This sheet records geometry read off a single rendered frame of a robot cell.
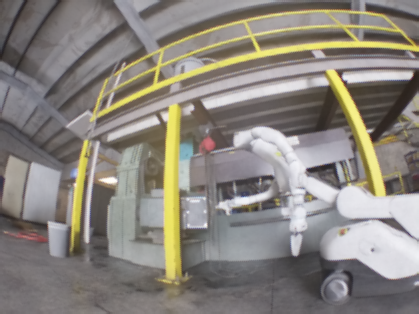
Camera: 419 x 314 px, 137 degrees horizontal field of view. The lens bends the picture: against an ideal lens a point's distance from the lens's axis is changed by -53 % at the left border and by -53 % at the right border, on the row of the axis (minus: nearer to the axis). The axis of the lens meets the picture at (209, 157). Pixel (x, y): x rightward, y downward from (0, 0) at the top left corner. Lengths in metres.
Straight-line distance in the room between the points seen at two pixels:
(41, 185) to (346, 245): 7.13
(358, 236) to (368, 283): 0.21
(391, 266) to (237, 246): 1.79
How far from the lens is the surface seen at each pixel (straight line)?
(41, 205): 6.95
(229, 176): 2.33
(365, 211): 0.91
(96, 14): 6.16
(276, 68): 1.94
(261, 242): 2.16
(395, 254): 0.78
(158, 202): 1.94
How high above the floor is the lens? 0.46
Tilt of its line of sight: 23 degrees up
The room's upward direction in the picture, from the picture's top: 3 degrees counter-clockwise
